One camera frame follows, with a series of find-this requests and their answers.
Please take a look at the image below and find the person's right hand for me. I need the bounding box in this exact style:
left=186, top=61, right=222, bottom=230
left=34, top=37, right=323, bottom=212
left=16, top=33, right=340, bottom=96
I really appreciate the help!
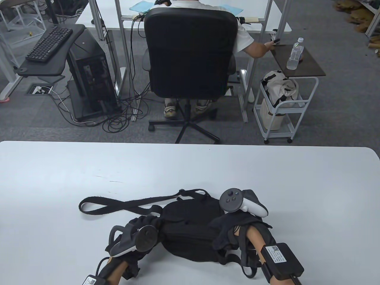
left=209, top=212, right=273, bottom=250

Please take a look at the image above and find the person's left hand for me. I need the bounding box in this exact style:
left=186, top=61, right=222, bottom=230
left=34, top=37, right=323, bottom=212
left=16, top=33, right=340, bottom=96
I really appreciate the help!
left=113, top=214, right=164, bottom=262

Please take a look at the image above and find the grey VR controller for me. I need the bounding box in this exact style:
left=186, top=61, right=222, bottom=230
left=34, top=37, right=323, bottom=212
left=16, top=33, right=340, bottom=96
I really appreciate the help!
left=219, top=187, right=269, bottom=218
left=105, top=225, right=158, bottom=257

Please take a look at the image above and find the black shoulder strap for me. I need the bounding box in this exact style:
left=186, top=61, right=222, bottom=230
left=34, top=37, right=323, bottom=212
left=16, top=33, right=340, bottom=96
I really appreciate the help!
left=79, top=190, right=184, bottom=215

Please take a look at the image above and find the black fabric backpack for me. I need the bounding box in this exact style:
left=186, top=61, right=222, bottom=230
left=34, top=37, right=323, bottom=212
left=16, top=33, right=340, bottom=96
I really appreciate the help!
left=154, top=190, right=235, bottom=262

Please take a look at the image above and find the person's left forearm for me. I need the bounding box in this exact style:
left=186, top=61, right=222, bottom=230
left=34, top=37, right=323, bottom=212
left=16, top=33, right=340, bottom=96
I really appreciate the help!
left=101, top=255, right=140, bottom=285

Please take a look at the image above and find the person's right forearm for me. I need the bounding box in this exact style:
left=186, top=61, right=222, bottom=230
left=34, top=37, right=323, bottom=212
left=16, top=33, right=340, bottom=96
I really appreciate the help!
left=237, top=226, right=279, bottom=267

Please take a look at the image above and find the white rolling cart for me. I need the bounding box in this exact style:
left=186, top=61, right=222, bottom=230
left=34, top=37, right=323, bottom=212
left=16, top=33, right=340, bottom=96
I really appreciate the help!
left=253, top=77, right=319, bottom=145

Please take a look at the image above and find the black computer tower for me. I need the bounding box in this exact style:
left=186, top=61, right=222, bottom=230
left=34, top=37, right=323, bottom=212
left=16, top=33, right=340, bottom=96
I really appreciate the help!
left=66, top=30, right=120, bottom=121

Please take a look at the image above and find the black office chair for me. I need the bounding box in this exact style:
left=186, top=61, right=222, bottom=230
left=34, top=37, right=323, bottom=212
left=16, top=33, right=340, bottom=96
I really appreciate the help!
left=142, top=7, right=239, bottom=144

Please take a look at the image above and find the floor outlet box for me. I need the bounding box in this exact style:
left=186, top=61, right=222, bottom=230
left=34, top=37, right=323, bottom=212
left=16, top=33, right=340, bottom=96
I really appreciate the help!
left=26, top=84, right=56, bottom=95

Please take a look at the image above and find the black keyboard tray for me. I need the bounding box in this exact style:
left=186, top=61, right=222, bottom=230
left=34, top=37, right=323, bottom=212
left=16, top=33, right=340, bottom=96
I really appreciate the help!
left=16, top=24, right=86, bottom=78

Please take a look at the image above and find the brown side table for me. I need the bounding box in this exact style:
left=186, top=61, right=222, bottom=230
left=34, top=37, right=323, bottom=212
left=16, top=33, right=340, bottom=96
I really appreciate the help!
left=268, top=45, right=326, bottom=78

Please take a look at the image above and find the clear plastic water bottle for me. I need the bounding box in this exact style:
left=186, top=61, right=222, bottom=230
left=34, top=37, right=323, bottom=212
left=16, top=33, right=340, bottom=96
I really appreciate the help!
left=286, top=37, right=305, bottom=70

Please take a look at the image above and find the white desk leg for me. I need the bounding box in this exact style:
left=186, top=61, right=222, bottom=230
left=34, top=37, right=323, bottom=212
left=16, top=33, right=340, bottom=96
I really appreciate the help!
left=0, top=45, right=24, bottom=101

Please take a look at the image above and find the black keyboard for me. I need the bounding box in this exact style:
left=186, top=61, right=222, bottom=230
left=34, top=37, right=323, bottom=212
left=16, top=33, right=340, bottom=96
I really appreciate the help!
left=26, top=26, right=73, bottom=63

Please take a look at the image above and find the blue paper sheet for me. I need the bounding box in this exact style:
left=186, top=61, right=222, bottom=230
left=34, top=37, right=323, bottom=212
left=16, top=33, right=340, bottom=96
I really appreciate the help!
left=129, top=1, right=158, bottom=13
left=215, top=4, right=244, bottom=15

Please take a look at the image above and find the white desk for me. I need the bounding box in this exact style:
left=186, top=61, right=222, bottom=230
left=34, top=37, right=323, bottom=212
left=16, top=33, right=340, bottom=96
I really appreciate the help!
left=75, top=0, right=292, bottom=34

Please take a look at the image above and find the white storage shelf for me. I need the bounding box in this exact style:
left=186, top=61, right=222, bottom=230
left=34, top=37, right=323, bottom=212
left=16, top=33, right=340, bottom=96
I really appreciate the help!
left=358, top=0, right=380, bottom=37

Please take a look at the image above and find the pile of brown cardboard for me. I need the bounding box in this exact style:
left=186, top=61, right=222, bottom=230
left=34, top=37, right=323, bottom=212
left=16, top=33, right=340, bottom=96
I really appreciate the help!
left=332, top=0, right=380, bottom=57

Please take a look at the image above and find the tangle of black cables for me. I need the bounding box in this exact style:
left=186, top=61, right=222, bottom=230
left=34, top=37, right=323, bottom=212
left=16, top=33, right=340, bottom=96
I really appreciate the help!
left=47, top=13, right=158, bottom=134

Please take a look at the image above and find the beige bag with black straps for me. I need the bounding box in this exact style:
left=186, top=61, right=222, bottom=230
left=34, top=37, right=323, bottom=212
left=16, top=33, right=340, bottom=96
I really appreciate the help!
left=260, top=70, right=300, bottom=130

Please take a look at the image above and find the aluminium profile frame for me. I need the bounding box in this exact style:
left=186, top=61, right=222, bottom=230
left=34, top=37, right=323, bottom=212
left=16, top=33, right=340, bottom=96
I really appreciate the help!
left=88, top=0, right=291, bottom=123

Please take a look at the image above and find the white wire rack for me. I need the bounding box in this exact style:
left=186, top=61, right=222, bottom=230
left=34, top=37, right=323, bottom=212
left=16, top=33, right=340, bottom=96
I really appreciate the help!
left=0, top=0, right=48, bottom=45

